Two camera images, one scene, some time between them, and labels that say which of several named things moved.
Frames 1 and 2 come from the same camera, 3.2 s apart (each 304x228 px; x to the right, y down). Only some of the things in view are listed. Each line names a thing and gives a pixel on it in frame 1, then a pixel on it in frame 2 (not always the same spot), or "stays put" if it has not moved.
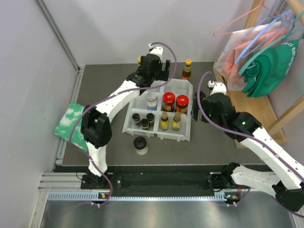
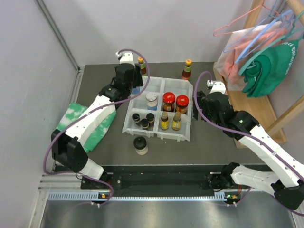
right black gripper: (195, 111) stays put
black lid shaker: (140, 144) stays put
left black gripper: (162, 75) -> (137, 76)
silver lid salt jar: (152, 102) stays put
